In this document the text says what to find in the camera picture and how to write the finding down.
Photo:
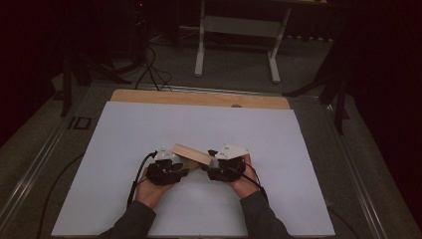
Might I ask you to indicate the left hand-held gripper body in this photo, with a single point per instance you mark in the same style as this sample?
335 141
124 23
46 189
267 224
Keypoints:
163 174

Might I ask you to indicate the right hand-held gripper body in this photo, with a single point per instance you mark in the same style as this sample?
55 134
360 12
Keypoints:
229 169

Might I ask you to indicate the small wooden box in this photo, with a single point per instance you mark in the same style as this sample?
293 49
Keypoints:
192 154

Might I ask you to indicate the person's right hand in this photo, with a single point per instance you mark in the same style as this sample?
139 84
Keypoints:
245 186

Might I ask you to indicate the person's left hand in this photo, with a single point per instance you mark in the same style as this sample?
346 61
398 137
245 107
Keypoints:
151 195

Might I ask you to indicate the white board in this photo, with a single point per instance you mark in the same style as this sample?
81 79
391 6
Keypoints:
185 205

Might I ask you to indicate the black floor socket plate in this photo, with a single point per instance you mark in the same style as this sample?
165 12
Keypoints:
79 123

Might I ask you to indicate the black metal stand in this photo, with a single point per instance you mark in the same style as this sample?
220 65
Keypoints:
68 86
340 99

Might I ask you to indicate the white metal table frame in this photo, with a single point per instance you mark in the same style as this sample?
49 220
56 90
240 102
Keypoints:
239 26

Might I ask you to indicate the metal floor rail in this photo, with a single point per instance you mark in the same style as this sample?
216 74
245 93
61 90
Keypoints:
360 179
30 179

